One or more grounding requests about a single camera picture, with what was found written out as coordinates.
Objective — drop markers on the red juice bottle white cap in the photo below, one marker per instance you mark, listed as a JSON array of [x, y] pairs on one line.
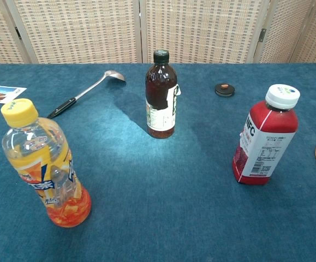
[[267, 128]]

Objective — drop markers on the orange iced tea bottle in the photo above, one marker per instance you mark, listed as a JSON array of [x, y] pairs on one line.
[[46, 163]]

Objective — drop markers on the dark brown tea bottle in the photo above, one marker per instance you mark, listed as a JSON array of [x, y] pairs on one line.
[[160, 90]]

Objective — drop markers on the blue table cloth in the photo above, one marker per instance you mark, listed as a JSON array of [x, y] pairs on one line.
[[157, 204]]

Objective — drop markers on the black round lid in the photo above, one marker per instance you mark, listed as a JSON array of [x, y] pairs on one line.
[[224, 91]]

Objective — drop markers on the black screen hinge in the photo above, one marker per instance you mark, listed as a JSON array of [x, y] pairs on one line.
[[17, 32], [262, 35]]

